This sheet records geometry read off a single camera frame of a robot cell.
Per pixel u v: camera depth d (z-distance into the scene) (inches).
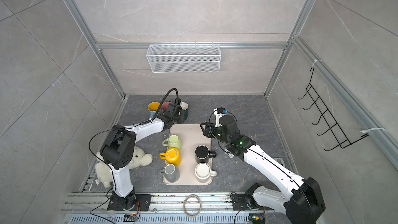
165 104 39.9
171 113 29.8
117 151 19.8
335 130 25.3
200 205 28.5
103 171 29.2
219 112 26.8
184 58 39.6
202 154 31.5
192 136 39.5
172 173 28.9
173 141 33.0
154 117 26.2
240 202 28.6
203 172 30.1
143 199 29.2
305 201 15.0
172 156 31.0
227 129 22.3
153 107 39.4
